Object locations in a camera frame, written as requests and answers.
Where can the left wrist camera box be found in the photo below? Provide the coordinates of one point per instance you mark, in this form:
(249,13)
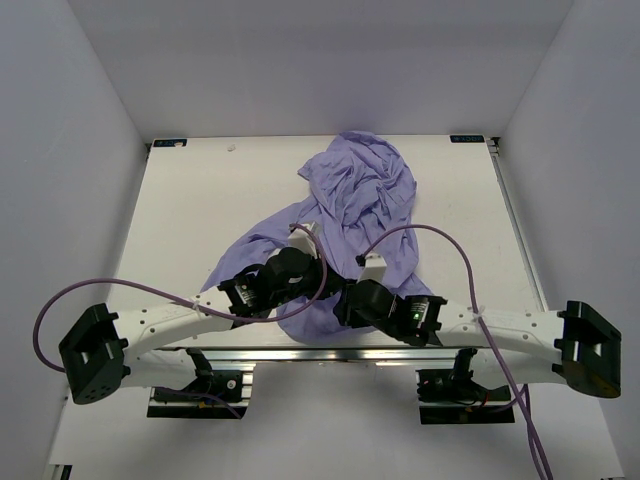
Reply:
(305,239)

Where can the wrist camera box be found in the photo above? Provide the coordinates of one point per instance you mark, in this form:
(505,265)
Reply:
(373,267)
(305,239)

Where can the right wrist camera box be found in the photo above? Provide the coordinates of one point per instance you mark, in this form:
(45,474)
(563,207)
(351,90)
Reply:
(373,267)

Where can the right blue table label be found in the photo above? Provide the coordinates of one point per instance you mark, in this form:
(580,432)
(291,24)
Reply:
(464,138)

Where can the purple jacket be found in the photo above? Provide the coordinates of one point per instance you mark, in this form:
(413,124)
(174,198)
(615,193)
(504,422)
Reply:
(361,194)

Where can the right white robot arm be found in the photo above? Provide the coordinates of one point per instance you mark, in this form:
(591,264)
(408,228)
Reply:
(575,346)

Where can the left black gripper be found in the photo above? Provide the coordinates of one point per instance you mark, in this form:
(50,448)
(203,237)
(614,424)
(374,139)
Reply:
(316,266)

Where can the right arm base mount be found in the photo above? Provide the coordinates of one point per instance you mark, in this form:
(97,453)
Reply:
(461,387)

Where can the blue table label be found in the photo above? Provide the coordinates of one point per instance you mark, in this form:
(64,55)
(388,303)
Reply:
(464,138)
(169,143)

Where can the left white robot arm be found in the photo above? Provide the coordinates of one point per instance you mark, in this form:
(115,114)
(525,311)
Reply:
(105,351)

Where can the left blue table label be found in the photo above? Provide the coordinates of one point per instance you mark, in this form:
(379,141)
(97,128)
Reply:
(169,143)

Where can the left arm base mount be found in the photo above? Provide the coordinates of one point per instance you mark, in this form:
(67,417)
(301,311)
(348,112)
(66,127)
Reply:
(216,389)

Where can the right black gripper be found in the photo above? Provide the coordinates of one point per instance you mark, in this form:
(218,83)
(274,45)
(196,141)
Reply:
(346,313)

